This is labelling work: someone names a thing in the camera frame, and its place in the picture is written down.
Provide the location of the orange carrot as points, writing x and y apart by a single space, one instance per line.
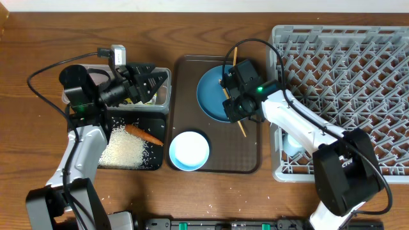
133 130

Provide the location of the brown serving tray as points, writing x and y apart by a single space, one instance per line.
231 150

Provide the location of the yellow green snack wrapper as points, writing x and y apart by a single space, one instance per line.
151 102

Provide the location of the dark blue plate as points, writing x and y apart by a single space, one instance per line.
210 95

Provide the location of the light blue bowl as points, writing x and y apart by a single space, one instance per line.
189 151

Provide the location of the light blue cup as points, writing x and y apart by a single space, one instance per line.
291 147

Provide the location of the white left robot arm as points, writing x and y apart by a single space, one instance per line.
91 90

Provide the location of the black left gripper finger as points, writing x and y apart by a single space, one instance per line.
149 83
140 68

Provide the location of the clear plastic bin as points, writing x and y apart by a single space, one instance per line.
163 93

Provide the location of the grey dishwasher rack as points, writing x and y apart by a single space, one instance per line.
353 77

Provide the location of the wooden chopstick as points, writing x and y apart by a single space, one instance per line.
235 56
238 122

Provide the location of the pile of white rice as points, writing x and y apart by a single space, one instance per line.
124 151

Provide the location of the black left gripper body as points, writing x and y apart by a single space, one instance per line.
110 96

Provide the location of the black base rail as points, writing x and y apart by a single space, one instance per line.
280 224

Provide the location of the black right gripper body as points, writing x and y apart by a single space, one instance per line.
235 108

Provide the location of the black plastic tray bin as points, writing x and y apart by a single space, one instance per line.
154 123

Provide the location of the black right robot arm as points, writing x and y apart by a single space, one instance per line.
346 173

